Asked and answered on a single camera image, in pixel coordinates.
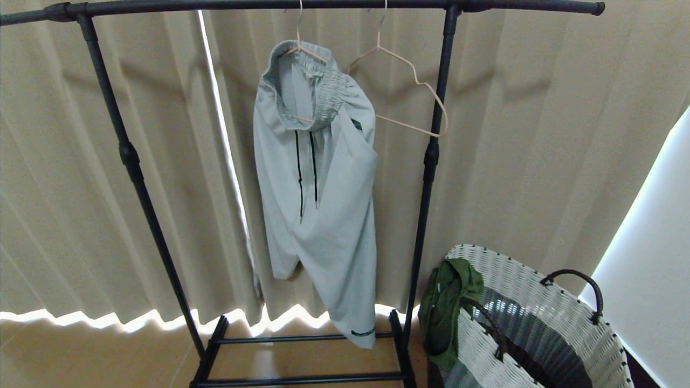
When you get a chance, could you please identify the pale grey shorts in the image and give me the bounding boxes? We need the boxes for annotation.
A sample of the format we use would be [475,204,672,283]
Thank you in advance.
[253,39,379,350]

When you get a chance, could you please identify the pink clothes hanger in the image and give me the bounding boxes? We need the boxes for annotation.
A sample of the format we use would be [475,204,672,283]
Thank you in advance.
[278,0,329,123]
[348,0,449,138]

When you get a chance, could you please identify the white laundry basket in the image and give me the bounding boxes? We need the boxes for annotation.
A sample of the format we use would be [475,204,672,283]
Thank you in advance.
[429,244,636,388]

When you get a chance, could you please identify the green garment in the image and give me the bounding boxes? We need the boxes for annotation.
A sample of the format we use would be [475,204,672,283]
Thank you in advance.
[418,258,485,371]

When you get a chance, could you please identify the black clothes rack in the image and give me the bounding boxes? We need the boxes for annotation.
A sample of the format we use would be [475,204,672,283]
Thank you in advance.
[0,0,605,388]

